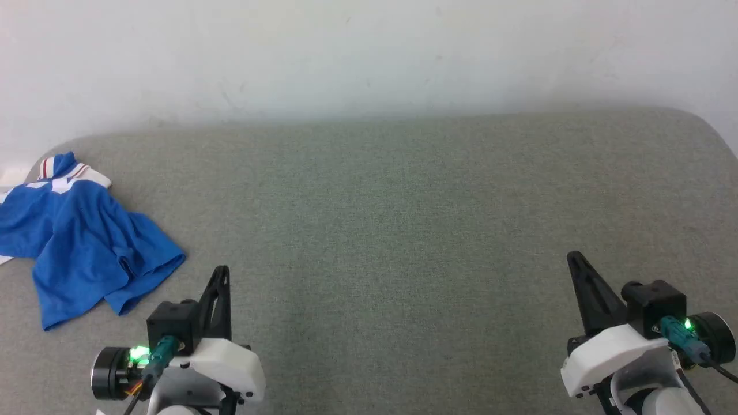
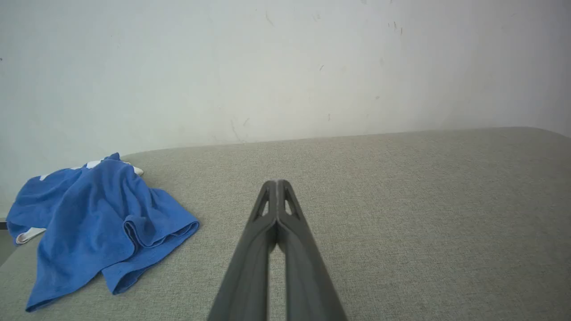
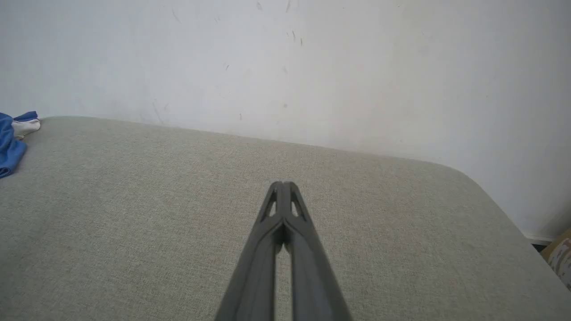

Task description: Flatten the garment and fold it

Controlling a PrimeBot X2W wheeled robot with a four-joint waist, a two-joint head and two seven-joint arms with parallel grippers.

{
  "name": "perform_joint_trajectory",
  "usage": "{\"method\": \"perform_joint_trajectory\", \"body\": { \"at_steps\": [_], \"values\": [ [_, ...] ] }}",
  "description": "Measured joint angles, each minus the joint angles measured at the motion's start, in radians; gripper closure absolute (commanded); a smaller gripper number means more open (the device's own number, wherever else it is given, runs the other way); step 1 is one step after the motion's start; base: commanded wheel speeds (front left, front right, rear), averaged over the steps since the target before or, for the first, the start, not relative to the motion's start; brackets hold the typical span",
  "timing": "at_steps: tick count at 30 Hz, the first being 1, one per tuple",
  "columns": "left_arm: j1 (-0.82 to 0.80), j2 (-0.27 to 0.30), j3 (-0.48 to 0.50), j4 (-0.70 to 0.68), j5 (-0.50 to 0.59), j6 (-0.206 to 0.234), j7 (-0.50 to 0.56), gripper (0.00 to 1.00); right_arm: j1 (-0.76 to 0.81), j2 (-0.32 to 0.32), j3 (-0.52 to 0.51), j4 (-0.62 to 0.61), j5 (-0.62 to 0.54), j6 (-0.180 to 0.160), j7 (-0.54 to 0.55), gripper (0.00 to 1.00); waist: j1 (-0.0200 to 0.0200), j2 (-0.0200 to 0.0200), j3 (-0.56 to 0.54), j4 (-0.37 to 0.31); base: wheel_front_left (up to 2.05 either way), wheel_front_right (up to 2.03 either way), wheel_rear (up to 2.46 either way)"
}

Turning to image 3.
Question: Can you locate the grey fabric sofa cushion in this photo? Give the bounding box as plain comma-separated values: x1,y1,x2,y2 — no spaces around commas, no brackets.
0,116,571,321

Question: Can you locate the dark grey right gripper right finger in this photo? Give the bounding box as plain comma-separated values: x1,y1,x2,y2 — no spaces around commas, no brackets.
283,181,354,321

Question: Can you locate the blue white jersey number 23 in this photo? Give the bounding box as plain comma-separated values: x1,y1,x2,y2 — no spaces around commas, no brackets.
0,111,41,179

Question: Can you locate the white wall baseboard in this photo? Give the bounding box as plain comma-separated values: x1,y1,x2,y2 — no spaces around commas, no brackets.
523,231,554,245

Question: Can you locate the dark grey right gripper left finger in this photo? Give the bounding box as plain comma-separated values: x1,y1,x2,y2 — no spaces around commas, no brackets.
214,181,285,321

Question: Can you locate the brown cardboard box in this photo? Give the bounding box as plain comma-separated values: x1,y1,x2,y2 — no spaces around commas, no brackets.
540,228,571,291

